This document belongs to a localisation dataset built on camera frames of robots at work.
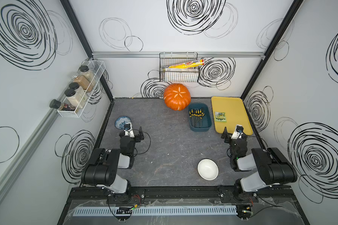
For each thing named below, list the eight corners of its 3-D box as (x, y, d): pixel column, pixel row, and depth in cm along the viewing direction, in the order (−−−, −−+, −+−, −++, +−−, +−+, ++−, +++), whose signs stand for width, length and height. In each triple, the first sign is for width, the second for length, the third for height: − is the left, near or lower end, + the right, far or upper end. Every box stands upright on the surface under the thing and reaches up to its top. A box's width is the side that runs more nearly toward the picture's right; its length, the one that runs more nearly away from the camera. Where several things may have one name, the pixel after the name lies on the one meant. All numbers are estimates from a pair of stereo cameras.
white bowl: (197, 181, 80) (199, 178, 76) (195, 162, 88) (197, 158, 83) (217, 181, 80) (220, 178, 76) (213, 162, 88) (215, 158, 83)
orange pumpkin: (162, 109, 115) (161, 95, 103) (171, 95, 126) (171, 81, 114) (182, 117, 110) (184, 103, 98) (190, 101, 121) (192, 87, 109)
